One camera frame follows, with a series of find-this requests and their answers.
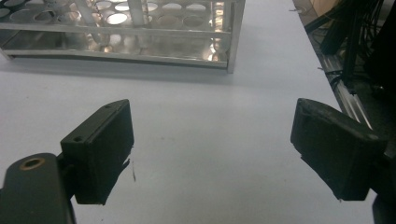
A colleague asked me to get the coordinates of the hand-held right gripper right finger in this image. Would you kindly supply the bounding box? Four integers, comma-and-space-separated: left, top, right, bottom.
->
290, 97, 388, 202

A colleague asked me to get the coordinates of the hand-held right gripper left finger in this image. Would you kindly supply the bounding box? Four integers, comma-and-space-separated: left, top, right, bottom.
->
60, 98, 135, 206

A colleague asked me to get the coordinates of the metal test tube rack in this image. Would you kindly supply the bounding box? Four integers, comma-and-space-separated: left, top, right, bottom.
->
0, 0, 247, 75

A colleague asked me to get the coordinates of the aluminium floor rail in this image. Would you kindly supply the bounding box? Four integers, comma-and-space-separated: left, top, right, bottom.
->
317, 52, 373, 130

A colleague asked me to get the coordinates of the black cable bundle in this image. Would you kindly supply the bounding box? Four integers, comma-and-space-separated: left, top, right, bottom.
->
304, 0, 396, 94

